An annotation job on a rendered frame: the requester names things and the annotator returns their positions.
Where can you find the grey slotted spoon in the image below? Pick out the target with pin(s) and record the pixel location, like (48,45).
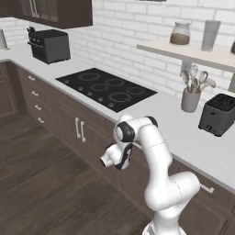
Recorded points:
(193,72)

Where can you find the grey utensil pot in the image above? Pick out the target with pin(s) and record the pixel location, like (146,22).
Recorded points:
(190,101)

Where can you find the tall brown cupboard door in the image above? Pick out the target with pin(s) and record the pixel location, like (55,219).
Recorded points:
(7,91)

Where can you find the dark jar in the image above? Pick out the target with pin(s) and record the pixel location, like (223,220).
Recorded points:
(233,47)

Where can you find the black toaster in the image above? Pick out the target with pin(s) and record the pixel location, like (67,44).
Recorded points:
(218,114)

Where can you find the black toaster oven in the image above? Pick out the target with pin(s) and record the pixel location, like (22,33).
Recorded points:
(50,46)

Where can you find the small black object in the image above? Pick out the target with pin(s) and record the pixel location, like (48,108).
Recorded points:
(30,29)

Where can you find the dark brown wall cupboard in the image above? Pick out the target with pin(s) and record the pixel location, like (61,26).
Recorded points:
(58,12)

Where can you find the black hob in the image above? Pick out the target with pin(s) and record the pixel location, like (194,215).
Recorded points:
(105,87)

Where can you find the glass jar with brown contents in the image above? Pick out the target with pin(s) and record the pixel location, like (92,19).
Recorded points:
(180,33)

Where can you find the grey ladle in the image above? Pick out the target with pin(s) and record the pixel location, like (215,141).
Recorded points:
(209,83)

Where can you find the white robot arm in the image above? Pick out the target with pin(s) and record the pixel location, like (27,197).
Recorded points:
(159,159)

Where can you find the pale wall shelf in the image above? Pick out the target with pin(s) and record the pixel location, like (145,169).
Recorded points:
(189,52)

